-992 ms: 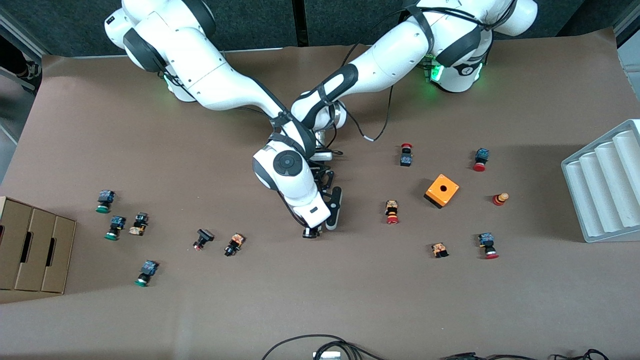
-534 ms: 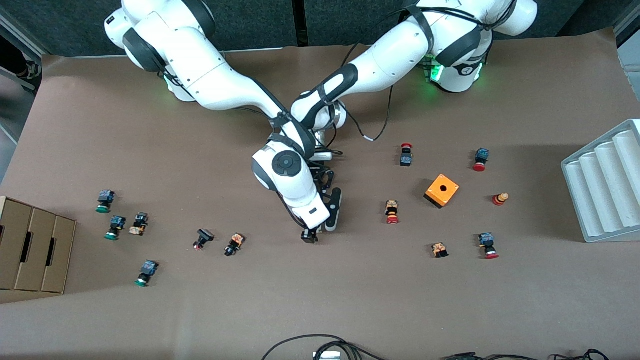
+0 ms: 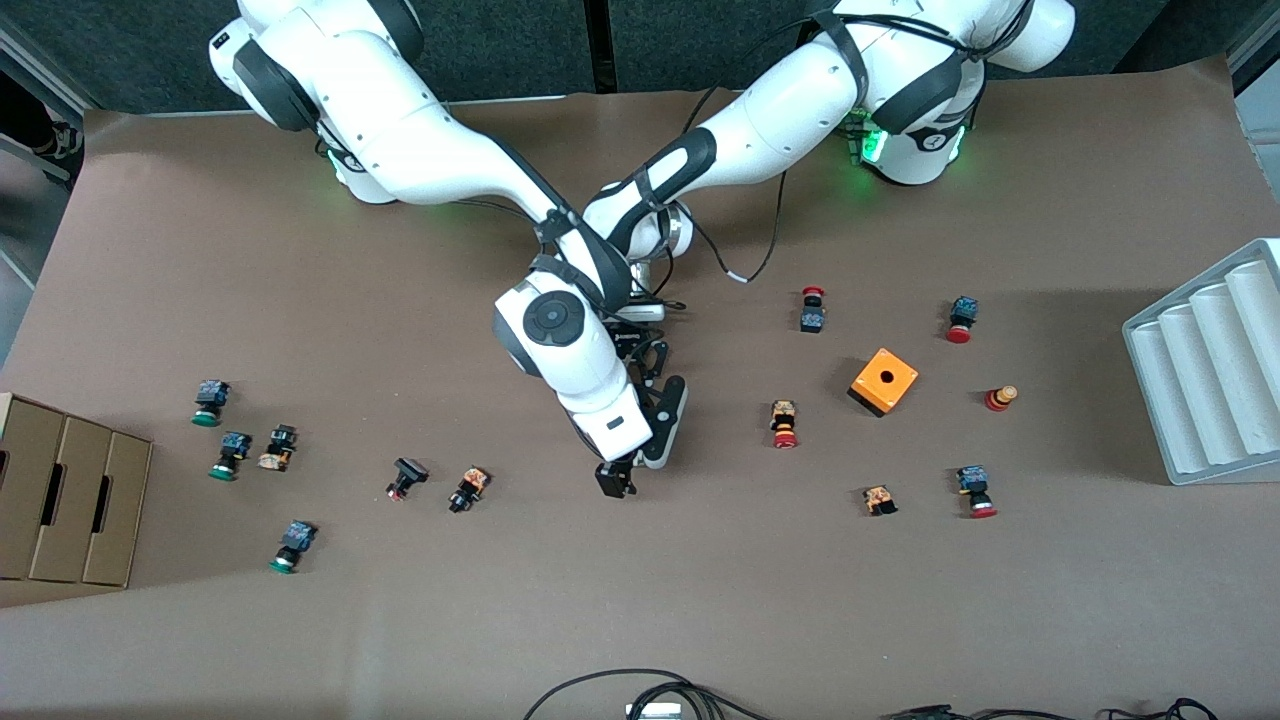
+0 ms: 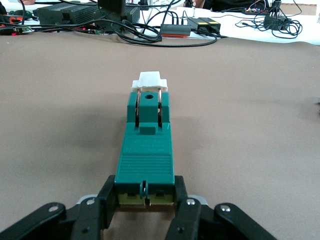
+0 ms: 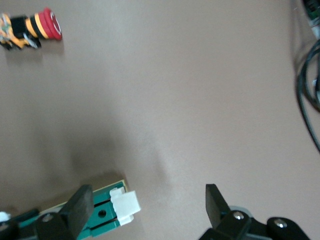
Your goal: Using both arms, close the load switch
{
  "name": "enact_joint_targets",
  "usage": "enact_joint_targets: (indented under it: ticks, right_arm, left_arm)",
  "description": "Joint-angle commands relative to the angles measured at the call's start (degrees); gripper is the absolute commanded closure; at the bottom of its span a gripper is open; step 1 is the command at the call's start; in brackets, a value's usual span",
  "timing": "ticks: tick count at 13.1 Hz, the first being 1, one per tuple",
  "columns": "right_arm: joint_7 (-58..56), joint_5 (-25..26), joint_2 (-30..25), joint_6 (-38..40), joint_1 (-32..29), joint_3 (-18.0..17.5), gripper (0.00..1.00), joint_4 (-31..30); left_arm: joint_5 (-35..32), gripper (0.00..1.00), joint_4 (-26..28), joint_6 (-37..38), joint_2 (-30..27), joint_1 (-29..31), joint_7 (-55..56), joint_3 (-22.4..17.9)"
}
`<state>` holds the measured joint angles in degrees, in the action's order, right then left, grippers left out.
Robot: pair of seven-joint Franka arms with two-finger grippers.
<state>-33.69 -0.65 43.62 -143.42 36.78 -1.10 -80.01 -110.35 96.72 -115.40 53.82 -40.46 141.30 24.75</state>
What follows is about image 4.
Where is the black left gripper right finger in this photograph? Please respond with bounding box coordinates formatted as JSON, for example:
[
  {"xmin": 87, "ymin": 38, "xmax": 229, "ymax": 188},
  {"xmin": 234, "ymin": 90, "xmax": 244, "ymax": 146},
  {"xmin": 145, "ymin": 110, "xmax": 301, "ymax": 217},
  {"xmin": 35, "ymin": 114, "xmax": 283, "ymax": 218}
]
[{"xmin": 164, "ymin": 175, "xmax": 203, "ymax": 240}]

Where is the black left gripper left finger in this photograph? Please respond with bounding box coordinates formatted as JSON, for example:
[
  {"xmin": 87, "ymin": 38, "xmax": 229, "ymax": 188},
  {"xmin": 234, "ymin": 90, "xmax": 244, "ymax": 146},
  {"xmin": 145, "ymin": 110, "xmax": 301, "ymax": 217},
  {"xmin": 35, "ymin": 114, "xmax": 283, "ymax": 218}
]
[{"xmin": 71, "ymin": 174, "xmax": 118, "ymax": 240}]

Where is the green load switch white handle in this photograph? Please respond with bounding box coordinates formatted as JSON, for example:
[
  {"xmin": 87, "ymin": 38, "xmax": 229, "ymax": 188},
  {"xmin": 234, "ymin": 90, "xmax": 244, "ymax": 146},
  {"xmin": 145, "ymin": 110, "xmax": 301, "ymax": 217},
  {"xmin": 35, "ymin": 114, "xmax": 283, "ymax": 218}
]
[{"xmin": 114, "ymin": 71, "xmax": 176, "ymax": 207}]

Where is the brown paper table cover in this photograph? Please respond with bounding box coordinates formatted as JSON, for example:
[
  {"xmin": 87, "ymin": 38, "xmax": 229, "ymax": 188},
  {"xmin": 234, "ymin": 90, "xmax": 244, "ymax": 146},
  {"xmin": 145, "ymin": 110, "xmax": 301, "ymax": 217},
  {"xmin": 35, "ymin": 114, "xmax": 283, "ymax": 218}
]
[{"xmin": 0, "ymin": 31, "xmax": 320, "ymax": 240}]

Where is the black hub orange base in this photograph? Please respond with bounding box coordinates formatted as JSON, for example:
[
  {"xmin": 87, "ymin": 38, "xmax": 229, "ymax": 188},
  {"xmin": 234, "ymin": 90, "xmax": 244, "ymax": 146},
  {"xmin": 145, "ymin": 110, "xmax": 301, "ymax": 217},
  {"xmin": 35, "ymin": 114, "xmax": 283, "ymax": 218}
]
[{"xmin": 159, "ymin": 22, "xmax": 193, "ymax": 38}]

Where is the black adapter yellow label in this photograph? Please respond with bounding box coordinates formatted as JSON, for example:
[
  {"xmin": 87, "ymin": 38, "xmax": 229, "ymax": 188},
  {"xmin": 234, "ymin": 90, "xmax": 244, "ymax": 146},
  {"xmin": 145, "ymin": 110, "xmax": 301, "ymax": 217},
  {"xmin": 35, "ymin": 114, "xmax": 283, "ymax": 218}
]
[{"xmin": 187, "ymin": 16, "xmax": 222, "ymax": 30}]

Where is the small green circuit board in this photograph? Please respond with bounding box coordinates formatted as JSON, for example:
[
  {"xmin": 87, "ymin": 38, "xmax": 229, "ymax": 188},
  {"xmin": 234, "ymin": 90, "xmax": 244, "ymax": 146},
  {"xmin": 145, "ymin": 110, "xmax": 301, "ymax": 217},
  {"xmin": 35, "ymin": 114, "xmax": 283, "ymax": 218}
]
[{"xmin": 13, "ymin": 24, "xmax": 33, "ymax": 35}]

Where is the black ribbed power supply box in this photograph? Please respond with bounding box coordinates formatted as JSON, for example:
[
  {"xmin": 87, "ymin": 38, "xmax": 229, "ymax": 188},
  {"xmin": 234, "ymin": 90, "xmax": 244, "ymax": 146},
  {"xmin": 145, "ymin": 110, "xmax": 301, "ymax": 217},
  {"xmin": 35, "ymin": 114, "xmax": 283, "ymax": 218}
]
[{"xmin": 33, "ymin": 2, "xmax": 101, "ymax": 26}]

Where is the black monitor stand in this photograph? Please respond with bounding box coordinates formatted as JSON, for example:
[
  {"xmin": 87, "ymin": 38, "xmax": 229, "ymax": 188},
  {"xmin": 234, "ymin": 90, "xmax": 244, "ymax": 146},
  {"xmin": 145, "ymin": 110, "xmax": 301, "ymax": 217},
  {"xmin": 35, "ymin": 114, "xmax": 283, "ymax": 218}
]
[{"xmin": 96, "ymin": 0, "xmax": 141, "ymax": 32}]

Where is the small black adapter box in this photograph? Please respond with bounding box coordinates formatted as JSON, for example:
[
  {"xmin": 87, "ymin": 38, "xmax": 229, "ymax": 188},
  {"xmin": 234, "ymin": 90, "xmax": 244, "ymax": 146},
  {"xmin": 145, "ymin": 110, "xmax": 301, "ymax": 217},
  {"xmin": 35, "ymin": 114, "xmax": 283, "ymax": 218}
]
[{"xmin": 264, "ymin": 11, "xmax": 292, "ymax": 26}]

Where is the black looped cable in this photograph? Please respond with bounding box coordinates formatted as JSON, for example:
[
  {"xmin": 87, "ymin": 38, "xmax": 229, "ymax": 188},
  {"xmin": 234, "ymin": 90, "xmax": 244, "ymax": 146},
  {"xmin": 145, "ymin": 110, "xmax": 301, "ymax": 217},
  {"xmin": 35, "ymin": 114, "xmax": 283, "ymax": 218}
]
[{"xmin": 109, "ymin": 18, "xmax": 219, "ymax": 48}]

